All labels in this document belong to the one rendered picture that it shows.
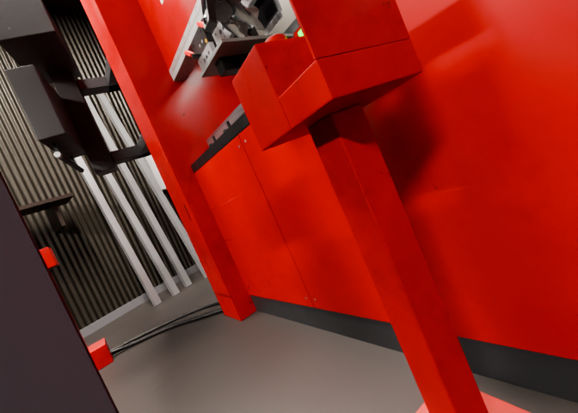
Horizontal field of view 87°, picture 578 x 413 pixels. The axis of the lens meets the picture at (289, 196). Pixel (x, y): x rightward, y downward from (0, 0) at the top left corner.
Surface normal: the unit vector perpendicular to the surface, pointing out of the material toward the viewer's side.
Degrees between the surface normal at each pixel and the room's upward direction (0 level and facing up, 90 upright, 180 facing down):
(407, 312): 90
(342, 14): 90
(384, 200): 90
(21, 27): 90
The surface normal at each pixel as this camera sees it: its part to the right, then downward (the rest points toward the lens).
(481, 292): -0.75, 0.36
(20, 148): 0.69, -0.26
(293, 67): 0.45, -0.14
